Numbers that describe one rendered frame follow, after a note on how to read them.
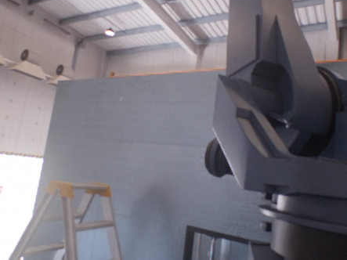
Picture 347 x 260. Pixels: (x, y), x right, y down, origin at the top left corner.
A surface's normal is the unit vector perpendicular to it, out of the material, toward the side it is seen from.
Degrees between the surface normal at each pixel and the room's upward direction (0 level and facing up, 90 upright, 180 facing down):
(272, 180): 90
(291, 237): 90
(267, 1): 83
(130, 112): 90
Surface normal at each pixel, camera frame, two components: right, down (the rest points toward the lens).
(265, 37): 0.42, -0.22
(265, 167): -0.58, -0.20
